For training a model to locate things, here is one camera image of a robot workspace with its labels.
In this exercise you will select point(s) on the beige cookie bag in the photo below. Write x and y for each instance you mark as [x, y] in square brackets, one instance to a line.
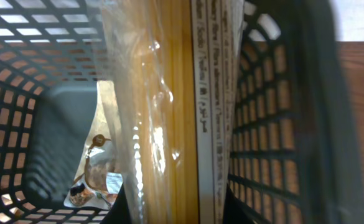
[97, 181]

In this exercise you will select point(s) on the dark grey plastic basket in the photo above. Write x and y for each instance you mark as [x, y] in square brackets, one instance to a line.
[294, 155]

